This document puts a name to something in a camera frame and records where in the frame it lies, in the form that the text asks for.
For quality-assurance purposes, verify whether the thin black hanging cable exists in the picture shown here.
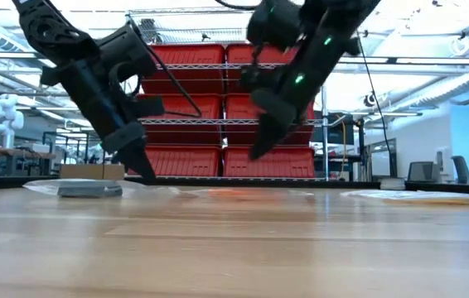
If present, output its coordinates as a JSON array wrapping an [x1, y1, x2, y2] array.
[[356, 36, 398, 180]]

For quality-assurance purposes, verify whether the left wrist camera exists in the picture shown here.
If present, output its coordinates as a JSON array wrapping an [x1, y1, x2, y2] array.
[[95, 22, 157, 82]]

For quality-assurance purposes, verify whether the wooden workbench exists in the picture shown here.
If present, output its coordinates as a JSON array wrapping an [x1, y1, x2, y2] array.
[[0, 144, 56, 177]]

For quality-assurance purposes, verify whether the black device with cable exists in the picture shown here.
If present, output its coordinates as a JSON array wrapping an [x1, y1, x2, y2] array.
[[57, 185, 123, 199]]

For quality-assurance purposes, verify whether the clear plastic zip bag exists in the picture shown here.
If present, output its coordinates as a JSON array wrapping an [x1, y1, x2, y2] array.
[[178, 186, 317, 200], [339, 189, 469, 208], [22, 177, 182, 199]]

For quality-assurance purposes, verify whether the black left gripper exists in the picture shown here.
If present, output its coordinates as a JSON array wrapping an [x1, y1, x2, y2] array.
[[39, 57, 166, 182]]

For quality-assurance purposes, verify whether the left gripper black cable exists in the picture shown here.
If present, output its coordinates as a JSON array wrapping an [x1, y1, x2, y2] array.
[[108, 24, 203, 119]]

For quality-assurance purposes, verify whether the white round spool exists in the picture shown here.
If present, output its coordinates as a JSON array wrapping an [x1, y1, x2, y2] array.
[[379, 177, 407, 192]]

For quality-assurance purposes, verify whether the black round fan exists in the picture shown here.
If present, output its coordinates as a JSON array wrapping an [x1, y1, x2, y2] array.
[[138, 17, 161, 43]]

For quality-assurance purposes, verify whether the red plastic bin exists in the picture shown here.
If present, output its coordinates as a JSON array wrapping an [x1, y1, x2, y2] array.
[[141, 43, 226, 95], [225, 92, 317, 146], [127, 144, 223, 178], [225, 42, 317, 95], [222, 145, 317, 179], [137, 93, 224, 146]]

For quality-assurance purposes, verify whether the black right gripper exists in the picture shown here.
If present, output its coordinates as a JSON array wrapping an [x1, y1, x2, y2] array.
[[240, 24, 346, 161]]

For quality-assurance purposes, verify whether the small cardboard box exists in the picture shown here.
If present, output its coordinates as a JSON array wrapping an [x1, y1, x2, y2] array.
[[59, 163, 126, 186]]

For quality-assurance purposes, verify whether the metal wire shelving cart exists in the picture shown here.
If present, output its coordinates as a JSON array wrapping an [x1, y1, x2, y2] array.
[[116, 3, 331, 183]]

